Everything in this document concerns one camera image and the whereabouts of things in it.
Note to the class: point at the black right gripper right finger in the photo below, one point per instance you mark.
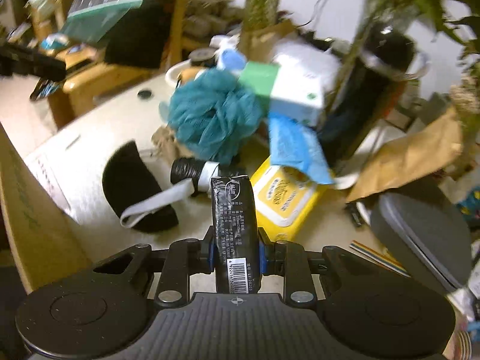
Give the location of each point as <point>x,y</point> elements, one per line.
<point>297,266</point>

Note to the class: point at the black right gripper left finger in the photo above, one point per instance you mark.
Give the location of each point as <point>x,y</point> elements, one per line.
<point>166,271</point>

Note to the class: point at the black small product pack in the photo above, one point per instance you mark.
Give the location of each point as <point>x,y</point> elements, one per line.
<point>236,241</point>

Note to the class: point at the yellow wet wipes pack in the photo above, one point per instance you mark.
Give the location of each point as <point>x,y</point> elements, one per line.
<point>284,198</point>

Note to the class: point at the black rolled item white band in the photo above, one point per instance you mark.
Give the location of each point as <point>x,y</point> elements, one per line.
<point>200,172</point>

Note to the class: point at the cardboard box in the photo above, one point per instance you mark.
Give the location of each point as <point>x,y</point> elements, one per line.
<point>41,240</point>

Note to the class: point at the blue plastic glove pack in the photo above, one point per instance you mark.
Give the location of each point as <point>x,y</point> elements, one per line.
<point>292,144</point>

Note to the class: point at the grey zippered case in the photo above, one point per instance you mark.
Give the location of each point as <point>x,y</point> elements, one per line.
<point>426,234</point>

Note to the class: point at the brown paper bag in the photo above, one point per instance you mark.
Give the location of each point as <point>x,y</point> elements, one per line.
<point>411,157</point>

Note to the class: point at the teal mesh bath loofah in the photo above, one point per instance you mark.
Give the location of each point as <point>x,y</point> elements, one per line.
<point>213,115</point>

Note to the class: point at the small black bottle cap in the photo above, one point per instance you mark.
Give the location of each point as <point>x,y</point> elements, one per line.
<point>144,94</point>

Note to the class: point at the white green tissue box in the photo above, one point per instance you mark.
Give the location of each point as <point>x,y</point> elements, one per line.
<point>293,84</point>

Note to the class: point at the white oval tray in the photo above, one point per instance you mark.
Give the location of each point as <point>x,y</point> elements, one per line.
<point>172,73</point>

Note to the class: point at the wooden stool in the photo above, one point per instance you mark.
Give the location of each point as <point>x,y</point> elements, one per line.
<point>75,96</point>

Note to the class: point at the black round jar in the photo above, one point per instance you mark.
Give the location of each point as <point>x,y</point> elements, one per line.
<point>203,57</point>

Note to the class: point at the white blue tube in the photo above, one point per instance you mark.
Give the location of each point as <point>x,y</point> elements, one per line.
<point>227,56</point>

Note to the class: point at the black thermos bottle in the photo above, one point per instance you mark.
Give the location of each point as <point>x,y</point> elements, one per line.
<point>368,96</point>

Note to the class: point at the glass vase left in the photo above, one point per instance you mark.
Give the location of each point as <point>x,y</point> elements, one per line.
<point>259,17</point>

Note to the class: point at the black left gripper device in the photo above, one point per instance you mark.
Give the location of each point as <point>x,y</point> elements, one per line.
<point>25,61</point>

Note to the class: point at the teal board in plastic wrap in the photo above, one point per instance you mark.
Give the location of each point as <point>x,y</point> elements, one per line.
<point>89,21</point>

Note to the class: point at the black pad with white strap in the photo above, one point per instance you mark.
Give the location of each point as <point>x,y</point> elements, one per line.
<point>136,197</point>

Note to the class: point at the tan plush keychain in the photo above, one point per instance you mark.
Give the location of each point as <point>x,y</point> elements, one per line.
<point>189,74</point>

